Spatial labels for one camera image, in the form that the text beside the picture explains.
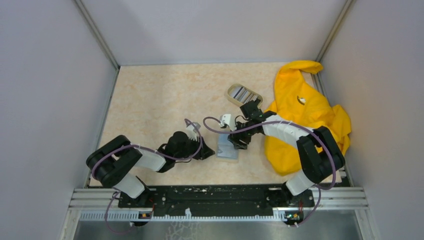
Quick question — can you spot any beige card holder wallet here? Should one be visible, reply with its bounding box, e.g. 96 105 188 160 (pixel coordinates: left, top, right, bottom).
215 134 239 164

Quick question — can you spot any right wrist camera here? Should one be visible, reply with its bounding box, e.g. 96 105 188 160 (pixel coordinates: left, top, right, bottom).
219 113 237 131

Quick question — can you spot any yellow cloth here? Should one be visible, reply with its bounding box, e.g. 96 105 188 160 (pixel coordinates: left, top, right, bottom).
264 60 352 176

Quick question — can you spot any beige oval card tray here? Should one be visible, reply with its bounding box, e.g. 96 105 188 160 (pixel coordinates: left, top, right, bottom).
225 83 264 107

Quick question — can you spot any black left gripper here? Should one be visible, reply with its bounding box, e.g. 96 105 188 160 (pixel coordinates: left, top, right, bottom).
174 134 215 160

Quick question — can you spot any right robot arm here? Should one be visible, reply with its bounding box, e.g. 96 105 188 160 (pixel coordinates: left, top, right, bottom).
220 100 346 206

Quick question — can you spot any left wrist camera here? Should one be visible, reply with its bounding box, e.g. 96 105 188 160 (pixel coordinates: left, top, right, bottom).
185 122 201 141

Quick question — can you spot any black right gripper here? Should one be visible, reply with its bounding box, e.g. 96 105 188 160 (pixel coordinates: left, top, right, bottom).
227 120 255 150

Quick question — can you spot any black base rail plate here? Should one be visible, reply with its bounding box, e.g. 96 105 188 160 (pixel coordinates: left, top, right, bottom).
118 183 315 217

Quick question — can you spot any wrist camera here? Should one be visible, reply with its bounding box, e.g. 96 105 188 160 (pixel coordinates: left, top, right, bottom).
185 122 201 141
219 113 237 131

